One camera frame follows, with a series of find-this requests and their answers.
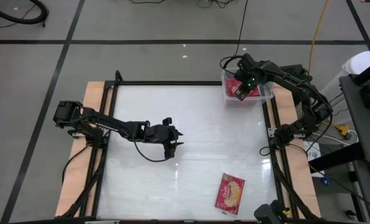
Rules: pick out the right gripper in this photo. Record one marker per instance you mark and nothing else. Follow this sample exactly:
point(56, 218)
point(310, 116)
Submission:
point(250, 71)

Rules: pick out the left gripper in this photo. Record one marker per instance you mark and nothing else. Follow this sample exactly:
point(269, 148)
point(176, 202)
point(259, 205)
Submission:
point(157, 133)

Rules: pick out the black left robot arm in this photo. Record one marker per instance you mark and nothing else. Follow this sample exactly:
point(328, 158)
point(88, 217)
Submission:
point(110, 124)

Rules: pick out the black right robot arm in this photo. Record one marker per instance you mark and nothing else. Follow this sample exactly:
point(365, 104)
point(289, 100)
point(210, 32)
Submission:
point(297, 87)

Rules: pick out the clear plastic bin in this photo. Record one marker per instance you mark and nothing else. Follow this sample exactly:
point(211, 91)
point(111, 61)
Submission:
point(266, 93)

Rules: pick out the white paper sheet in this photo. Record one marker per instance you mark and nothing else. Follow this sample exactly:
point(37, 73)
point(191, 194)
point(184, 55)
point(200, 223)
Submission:
point(312, 154)

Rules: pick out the black desk support beam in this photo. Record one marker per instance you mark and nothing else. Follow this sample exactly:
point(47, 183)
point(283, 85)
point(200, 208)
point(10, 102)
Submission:
point(334, 157)

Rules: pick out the black device with green light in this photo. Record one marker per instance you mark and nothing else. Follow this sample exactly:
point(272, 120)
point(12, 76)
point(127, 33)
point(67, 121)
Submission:
point(266, 214)

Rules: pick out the small blue tag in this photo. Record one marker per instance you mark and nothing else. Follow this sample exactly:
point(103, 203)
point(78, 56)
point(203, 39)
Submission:
point(327, 180)

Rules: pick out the white plastic container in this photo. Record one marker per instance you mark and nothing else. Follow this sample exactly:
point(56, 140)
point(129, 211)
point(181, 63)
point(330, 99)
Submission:
point(364, 62)

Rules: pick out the black diagonal bar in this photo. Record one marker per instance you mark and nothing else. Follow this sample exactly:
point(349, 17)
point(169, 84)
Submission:
point(368, 71)

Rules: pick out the grey desk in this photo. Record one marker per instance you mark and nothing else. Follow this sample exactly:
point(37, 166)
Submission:
point(364, 137)

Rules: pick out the black computer mouse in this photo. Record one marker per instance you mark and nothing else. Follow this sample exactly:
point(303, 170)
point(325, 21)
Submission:
point(350, 214)

